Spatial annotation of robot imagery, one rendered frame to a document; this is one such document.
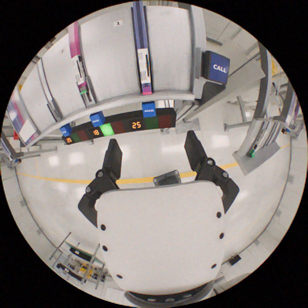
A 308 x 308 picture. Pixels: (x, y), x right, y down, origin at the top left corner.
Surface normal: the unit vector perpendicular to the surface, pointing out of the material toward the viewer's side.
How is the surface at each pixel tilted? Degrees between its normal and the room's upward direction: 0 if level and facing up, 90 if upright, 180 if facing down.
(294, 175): 90
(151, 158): 0
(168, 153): 0
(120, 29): 48
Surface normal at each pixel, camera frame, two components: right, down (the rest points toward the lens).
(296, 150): -0.99, 0.11
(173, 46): 0.09, 0.80
